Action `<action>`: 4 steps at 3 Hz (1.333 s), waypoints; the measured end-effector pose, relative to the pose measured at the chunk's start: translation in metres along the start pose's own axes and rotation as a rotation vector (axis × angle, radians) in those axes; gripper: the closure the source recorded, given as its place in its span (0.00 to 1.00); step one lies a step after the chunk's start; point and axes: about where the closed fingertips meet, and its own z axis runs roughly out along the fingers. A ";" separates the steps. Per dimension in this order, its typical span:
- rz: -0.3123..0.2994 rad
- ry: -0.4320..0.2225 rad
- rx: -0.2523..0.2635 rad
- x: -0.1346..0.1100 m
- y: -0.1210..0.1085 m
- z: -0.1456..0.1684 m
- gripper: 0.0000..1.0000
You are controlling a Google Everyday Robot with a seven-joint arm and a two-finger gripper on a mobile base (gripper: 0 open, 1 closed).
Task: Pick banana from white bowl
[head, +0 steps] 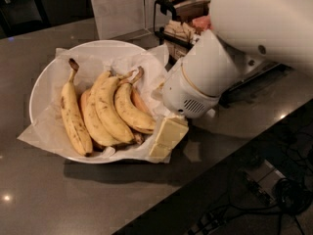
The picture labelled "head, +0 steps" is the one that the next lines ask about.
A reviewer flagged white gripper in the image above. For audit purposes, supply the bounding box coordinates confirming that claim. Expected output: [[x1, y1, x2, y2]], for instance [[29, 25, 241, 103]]
[[148, 57, 221, 164]]

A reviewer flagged yellow banana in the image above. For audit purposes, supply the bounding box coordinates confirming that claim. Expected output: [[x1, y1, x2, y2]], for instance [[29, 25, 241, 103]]
[[114, 67, 156, 134], [92, 70, 134, 143], [79, 70, 120, 147]]

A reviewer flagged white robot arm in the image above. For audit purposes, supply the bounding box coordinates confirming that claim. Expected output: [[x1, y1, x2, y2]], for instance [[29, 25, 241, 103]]
[[161, 0, 313, 137]]

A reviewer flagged orange banana underneath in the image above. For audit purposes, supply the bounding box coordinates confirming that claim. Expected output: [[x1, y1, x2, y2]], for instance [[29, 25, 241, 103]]
[[131, 87, 150, 115]]

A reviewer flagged single spotted banana left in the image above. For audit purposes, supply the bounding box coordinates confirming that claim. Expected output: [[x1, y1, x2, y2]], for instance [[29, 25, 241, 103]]
[[61, 58, 93, 157]]

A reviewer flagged power strip on floor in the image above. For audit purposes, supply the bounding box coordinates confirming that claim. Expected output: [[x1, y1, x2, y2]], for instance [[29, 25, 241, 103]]
[[242, 160, 285, 207]]

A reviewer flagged white paper liner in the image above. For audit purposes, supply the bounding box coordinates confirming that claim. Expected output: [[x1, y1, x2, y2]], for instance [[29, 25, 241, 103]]
[[18, 43, 173, 165]]

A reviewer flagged white paper bag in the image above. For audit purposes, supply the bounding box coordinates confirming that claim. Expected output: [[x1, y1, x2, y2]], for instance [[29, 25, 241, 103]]
[[91, 0, 156, 39]]

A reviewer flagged black appliance top left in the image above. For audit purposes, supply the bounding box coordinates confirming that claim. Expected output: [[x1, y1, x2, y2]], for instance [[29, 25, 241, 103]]
[[0, 0, 50, 37]]

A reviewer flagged black wire condiment rack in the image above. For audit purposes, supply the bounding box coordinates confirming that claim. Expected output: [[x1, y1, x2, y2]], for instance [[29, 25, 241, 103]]
[[156, 0, 290, 99]]

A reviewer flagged black coiled cable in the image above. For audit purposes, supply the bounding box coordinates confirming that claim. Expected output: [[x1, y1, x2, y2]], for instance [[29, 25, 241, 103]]
[[273, 177, 313, 216]]

